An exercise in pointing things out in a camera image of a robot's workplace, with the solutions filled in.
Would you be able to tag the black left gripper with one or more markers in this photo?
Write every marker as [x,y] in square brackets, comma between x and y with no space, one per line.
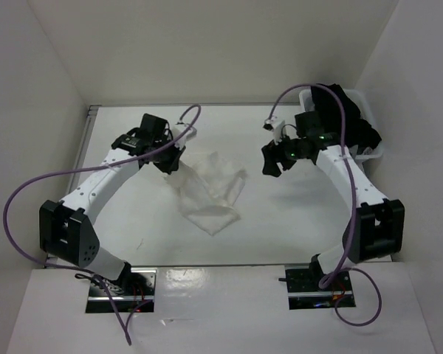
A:
[173,164]

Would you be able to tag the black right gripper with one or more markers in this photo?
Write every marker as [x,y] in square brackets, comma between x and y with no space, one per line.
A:
[272,153]

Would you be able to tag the white pleated skirt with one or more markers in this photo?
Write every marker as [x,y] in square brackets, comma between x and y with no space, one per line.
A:
[207,189]

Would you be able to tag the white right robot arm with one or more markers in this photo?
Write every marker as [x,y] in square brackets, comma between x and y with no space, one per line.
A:
[376,224]

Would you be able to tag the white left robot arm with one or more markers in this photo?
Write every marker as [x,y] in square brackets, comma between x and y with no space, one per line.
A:
[66,227]

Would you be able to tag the black skirt in basket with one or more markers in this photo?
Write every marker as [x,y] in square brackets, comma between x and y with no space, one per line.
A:
[359,132]

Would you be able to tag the white perforated plastic basket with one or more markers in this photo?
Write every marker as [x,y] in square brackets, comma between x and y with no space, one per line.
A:
[306,104]

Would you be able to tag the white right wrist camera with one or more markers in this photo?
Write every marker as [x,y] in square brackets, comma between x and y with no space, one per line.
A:
[275,126]

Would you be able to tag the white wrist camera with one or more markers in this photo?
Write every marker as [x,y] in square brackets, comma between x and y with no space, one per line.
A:
[275,126]
[182,133]

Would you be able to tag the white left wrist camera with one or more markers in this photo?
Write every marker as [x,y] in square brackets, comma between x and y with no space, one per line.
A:
[182,133]

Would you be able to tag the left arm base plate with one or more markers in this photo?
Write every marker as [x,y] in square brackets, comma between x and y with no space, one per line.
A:
[139,295]

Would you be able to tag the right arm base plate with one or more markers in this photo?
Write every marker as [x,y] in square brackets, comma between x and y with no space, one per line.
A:
[303,292]

